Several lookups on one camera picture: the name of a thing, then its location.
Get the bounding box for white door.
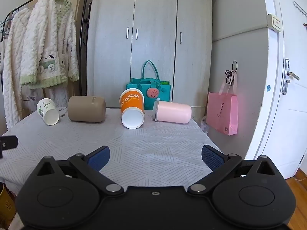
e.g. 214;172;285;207
245;0;307;180

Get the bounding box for teal felt handbag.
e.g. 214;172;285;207
126;60;171;112

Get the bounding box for black cord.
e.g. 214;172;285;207
225;61;238;86

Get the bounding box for grey three-door wardrobe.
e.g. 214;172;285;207
86;0;213;121

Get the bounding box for orange paper cup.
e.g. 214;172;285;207
120;88;145;129

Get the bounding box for beige wall switch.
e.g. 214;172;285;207
267;14;282;32

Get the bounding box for white patterned tablecloth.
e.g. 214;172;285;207
0;107;224;197

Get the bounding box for pink cup grey lid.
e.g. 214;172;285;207
153;100;192;124

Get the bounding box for wire door hook rack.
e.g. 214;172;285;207
293;1;307;27

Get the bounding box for yellow bin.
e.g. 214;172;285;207
0;183;16;228

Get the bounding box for white fluffy robe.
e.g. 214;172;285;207
0;7;70;130

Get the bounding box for clear plastic packet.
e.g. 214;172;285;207
201;115;209;134

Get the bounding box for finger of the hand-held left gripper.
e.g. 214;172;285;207
0;135;19;159

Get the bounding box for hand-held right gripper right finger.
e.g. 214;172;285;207
188;145;283;195

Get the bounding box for white paper cup green print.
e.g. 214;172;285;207
36;98;60;126

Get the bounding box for pink paper shopping bag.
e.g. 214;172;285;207
207;73;239;136

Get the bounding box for black metal clothes rack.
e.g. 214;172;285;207
0;0;91;97

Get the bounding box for silver door handle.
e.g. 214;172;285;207
282;59;300;95

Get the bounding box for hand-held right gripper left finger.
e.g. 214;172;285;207
30;145;124;195

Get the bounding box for brown matte cup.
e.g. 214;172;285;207
67;96;106;123

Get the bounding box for white fluffy jacket green trim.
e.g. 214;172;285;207
20;0;79;88

